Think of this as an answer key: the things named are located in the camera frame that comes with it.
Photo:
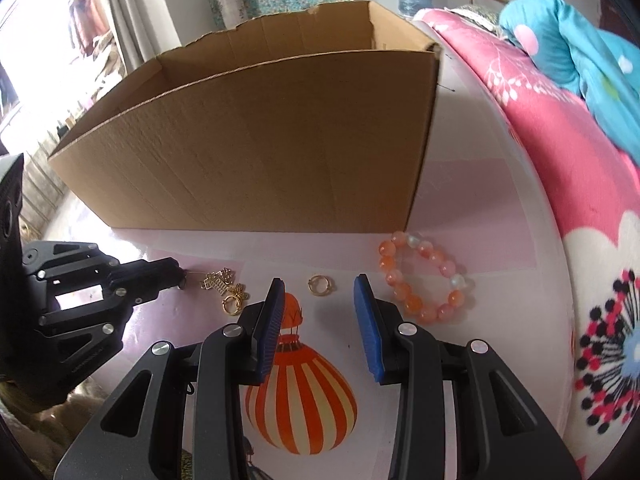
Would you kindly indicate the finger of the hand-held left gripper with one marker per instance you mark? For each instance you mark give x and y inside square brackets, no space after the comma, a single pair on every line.
[90,345]
[150,270]

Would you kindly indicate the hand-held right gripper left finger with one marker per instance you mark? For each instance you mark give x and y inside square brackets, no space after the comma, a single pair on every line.
[267,330]

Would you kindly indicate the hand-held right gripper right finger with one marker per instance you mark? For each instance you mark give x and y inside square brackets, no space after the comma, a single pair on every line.
[370,330]

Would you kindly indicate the gold hoop earring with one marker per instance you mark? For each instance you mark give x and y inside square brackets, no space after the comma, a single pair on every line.
[313,292]

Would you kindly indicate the brown cardboard box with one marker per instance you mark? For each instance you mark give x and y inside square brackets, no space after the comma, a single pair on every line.
[250,160]

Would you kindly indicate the cream fluffy blanket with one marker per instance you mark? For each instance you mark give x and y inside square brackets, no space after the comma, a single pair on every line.
[50,425]

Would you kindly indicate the pink hanging garment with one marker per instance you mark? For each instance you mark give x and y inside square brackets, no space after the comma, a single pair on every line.
[90,20]

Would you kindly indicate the pink floral bed sheet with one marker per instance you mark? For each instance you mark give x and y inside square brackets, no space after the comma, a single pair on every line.
[550,170]

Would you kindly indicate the grey curtain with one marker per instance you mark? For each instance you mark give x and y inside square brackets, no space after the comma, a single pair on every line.
[135,20]

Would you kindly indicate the white paper roll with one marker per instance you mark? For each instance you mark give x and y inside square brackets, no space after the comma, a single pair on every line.
[231,7]

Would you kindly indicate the grey patterned cloth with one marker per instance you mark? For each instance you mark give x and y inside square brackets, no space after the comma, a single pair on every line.
[475,12]

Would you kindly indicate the blue quilt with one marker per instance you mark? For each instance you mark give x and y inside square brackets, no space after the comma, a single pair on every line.
[575,50]

